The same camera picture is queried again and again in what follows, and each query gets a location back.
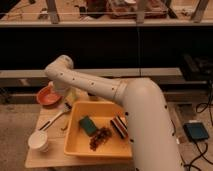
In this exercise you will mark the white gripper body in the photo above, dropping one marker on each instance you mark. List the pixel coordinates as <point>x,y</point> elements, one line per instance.
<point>60,88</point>

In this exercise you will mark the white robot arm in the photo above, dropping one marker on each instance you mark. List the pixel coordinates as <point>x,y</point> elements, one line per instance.
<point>149,125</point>

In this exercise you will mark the red bowl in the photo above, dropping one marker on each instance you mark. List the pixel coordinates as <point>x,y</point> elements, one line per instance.
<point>46,96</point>

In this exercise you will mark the green cup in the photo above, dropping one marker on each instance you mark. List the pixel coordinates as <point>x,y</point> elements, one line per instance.
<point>72,96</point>

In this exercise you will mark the small yellow block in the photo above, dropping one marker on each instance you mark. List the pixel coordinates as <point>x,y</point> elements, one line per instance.
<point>64,127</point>

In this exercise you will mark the green sponge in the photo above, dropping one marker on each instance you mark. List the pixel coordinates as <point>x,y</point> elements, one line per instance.
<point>88,125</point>

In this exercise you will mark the yellow plastic tub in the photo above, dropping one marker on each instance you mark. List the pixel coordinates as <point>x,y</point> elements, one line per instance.
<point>97,129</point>

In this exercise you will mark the white paper cup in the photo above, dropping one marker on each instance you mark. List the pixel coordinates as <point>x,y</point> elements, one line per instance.
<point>38,141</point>

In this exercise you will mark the striped cloth block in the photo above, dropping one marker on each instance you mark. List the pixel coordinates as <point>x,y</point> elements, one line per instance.
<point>119,126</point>

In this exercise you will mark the black foot pedal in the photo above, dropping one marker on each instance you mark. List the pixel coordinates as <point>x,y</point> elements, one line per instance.
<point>195,131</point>

